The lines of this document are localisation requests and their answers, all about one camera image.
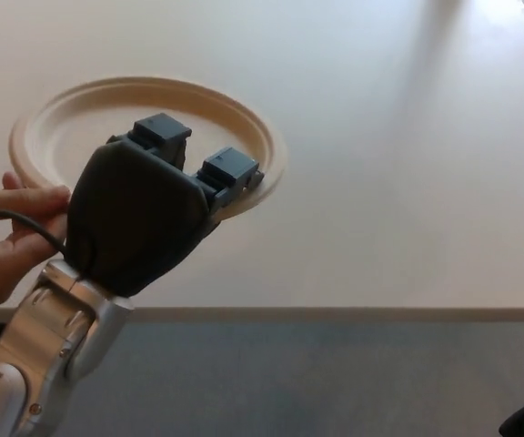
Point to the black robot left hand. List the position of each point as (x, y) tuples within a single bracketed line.
[(134, 218)]

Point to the beige round paper plate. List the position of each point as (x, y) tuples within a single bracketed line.
[(107, 104)]

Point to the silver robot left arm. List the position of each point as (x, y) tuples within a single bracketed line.
[(43, 328)]

